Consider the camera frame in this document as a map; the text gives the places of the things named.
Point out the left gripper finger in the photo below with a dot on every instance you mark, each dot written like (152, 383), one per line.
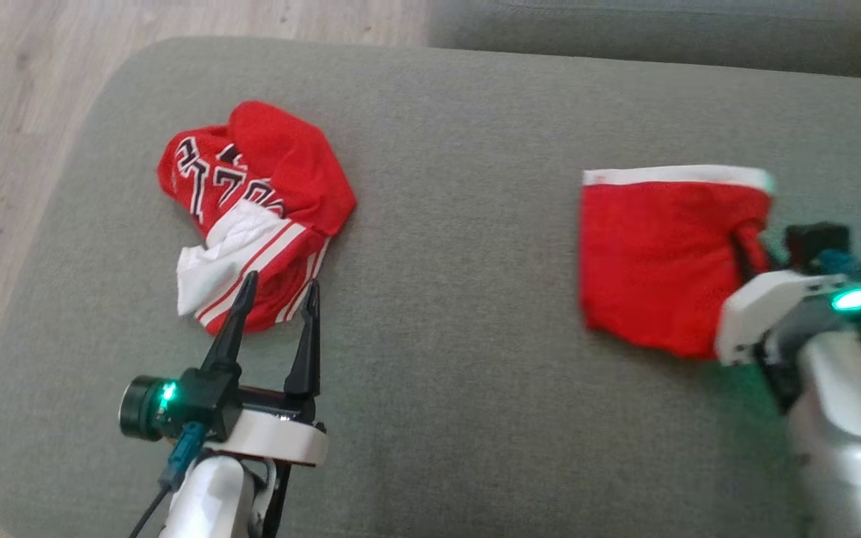
(306, 344)
(232, 329)

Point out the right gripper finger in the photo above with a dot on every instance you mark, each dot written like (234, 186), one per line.
(743, 258)
(771, 261)

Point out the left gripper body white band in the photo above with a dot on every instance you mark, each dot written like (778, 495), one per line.
(281, 441)

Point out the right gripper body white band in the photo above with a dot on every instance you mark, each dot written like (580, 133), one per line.
(767, 306)

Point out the red shorts white waistband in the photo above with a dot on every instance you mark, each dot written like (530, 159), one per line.
(655, 261)

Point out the red basketball jersey white sleeves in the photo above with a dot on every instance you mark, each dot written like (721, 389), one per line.
(273, 164)

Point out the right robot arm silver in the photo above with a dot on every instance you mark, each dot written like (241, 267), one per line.
(856, 418)

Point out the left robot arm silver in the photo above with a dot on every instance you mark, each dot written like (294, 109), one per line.
(210, 501)

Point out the grey sofa seat cushion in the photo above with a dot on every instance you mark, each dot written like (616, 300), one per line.
(460, 388)

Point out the grey sofa back cushion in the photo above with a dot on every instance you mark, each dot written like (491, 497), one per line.
(662, 33)

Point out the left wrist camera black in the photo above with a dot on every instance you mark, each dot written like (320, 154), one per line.
(176, 400)

